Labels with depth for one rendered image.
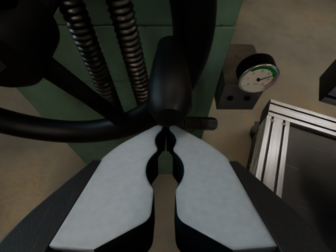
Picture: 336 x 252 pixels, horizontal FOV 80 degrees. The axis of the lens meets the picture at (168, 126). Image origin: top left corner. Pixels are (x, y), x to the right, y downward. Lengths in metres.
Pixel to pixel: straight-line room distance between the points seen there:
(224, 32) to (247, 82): 0.09
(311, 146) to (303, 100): 0.50
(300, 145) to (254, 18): 1.25
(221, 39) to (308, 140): 0.66
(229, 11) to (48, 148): 1.00
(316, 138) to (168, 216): 0.66
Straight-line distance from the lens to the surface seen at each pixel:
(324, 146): 0.97
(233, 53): 0.47
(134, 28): 0.22
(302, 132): 0.96
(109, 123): 0.24
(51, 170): 1.09
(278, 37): 1.78
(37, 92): 0.54
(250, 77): 0.36
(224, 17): 0.36
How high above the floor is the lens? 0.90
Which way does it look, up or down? 58 degrees down
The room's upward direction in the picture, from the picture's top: straight up
